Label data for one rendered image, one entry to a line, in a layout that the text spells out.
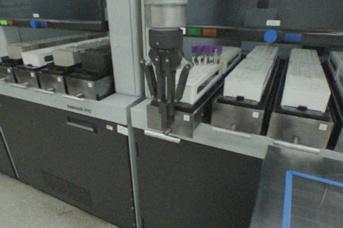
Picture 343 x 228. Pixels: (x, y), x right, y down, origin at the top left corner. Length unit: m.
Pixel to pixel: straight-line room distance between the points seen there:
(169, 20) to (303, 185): 0.37
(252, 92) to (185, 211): 0.51
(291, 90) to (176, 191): 0.51
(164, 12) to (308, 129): 0.43
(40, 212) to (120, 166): 0.73
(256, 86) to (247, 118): 0.09
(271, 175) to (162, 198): 0.61
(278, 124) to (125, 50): 0.54
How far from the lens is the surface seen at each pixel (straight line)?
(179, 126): 0.62
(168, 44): 0.51
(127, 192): 1.05
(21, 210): 1.66
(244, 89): 0.67
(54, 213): 1.56
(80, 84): 0.92
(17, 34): 1.41
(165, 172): 0.86
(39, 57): 1.13
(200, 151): 0.75
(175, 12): 0.50
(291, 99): 0.67
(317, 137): 0.67
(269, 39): 0.65
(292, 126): 0.65
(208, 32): 0.69
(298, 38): 0.66
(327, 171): 0.45
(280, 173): 0.41
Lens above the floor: 1.06
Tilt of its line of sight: 26 degrees down
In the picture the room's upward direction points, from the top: straight up
